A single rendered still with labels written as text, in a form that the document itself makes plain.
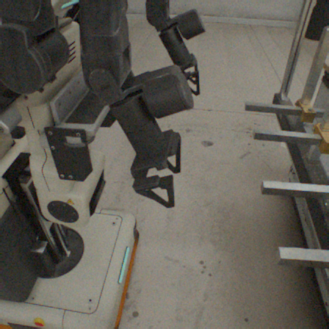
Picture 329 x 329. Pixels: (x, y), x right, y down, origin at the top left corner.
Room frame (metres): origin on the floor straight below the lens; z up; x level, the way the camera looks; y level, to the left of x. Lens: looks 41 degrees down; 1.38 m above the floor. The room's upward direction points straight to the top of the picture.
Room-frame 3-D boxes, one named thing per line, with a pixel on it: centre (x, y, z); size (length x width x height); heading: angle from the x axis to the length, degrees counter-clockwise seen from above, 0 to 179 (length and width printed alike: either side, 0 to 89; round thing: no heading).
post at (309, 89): (1.07, -0.63, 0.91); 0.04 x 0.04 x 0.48; 83
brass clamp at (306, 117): (1.05, -0.62, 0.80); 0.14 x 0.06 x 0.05; 173
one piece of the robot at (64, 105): (0.64, 0.22, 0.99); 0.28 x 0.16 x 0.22; 173
